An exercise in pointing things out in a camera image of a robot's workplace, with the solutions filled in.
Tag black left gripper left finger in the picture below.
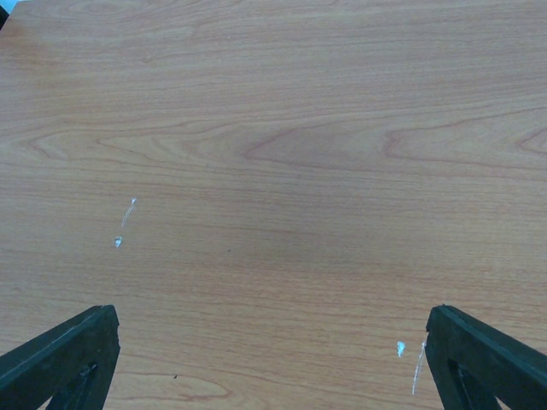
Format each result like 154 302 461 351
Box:
1 305 121 409

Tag left black frame post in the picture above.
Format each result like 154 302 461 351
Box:
0 6 9 30

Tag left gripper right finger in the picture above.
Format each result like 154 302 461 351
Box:
425 305 546 410

